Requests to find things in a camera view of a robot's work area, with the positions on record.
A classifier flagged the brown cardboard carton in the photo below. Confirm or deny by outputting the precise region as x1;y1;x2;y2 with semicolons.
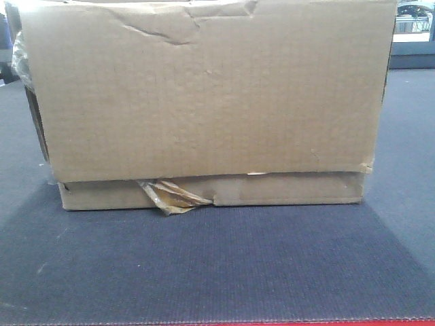
17;1;397;214

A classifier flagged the dark grey conveyor belt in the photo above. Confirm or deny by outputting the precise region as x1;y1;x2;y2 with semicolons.
1;70;434;325

